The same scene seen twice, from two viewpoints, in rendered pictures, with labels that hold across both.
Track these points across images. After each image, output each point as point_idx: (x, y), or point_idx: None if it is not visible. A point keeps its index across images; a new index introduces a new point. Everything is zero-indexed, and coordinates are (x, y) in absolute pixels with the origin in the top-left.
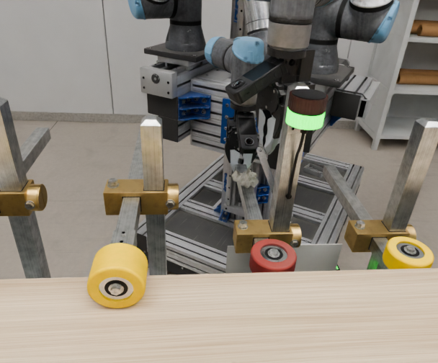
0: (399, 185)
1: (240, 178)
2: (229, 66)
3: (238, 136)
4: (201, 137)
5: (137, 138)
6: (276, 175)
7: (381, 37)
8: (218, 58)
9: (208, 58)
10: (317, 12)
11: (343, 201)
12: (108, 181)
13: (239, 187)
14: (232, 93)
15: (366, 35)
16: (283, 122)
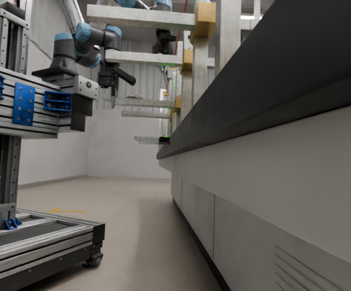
0: (175, 94)
1: (137, 96)
2: (110, 38)
3: (126, 75)
4: None
5: (123, 51)
6: (178, 76)
7: (97, 64)
8: (99, 33)
9: (86, 32)
10: (71, 43)
11: (150, 114)
12: (191, 47)
13: (137, 101)
14: (175, 36)
15: (92, 61)
16: (178, 54)
